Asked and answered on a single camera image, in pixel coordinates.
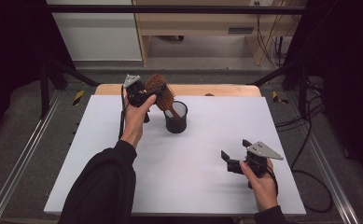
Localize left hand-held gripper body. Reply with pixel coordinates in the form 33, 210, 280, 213
122, 74, 147, 108

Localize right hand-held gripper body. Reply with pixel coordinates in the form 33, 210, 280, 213
245, 141, 285, 179

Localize brown wooden hairbrush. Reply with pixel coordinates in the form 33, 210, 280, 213
144, 73, 181, 120

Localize black mesh cup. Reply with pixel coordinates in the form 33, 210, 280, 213
162, 100, 189, 134

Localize person's left hand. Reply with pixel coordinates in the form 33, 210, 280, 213
120, 94, 158, 149

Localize person's right hand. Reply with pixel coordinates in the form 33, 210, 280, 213
239, 158, 279, 213

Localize white board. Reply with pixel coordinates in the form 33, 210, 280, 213
43, 94, 307, 217

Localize yellow black tape marker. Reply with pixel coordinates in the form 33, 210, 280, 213
72, 90, 86, 106
272, 91, 289, 105

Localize light wooden table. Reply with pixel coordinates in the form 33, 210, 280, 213
94, 83, 262, 98

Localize white cabinet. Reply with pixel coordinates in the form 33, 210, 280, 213
45, 0, 144, 62

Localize beige wooden desk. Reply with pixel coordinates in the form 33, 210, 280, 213
132, 0, 308, 67

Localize black curtain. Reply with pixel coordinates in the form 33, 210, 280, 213
285, 0, 363, 190
0, 0, 75, 147

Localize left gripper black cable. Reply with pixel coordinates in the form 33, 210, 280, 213
118, 84, 127, 141

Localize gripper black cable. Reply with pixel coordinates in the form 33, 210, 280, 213
265, 167, 280, 198
118, 84, 127, 141

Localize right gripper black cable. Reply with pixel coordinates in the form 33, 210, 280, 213
265, 167, 280, 198

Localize bundle of black floor cables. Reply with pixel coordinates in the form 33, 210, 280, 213
273, 77, 327, 132

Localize aluminium floor rail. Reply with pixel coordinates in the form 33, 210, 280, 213
0, 90, 63, 224
286, 91, 362, 224

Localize black frame strut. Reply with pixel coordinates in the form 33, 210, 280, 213
245, 59, 311, 119
38, 59, 101, 119

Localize looped black floor cable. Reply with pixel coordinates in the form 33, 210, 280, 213
290, 122, 334, 215

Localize black horizontal frame bar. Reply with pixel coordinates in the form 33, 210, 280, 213
45, 4, 308, 16

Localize hanging cables behind desk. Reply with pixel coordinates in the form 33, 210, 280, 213
254, 0, 295, 68

